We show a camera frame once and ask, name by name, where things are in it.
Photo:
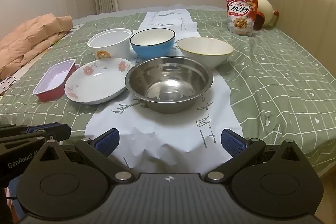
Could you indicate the white floral plate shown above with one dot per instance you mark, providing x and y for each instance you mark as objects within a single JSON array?
[{"x": 97, "y": 82}]

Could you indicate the white bowl with yellow logo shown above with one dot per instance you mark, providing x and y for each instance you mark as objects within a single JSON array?
[{"x": 110, "y": 41}]

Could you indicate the peach quilted duvet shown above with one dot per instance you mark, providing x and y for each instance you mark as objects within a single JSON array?
[{"x": 29, "y": 40}]

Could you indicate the green checked bed sheet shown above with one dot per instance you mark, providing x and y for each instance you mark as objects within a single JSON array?
[{"x": 275, "y": 77}]

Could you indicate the white printed paper runner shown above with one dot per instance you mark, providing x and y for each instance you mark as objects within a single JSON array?
[{"x": 168, "y": 132}]

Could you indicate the red rectangular dish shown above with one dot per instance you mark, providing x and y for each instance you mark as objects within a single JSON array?
[{"x": 52, "y": 79}]

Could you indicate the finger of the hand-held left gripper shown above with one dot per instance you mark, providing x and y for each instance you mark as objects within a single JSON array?
[
  {"x": 61, "y": 133},
  {"x": 42, "y": 129}
]

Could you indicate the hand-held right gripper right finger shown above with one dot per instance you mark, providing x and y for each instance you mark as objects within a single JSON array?
[{"x": 232, "y": 141}]

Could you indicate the blue bowl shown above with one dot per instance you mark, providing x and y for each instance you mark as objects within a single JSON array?
[{"x": 153, "y": 41}]

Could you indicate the stainless steel bowl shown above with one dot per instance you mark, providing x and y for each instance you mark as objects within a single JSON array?
[{"x": 168, "y": 85}]

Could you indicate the cream round plush toy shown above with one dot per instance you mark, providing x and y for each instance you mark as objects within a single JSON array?
[{"x": 266, "y": 11}]

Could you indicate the red cereal bag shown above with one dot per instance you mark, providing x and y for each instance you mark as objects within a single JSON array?
[{"x": 240, "y": 11}]

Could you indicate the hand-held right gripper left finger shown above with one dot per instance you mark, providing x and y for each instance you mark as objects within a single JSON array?
[{"x": 107, "y": 141}]

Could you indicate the beige padded headboard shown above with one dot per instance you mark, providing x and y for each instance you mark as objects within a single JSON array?
[{"x": 302, "y": 11}]

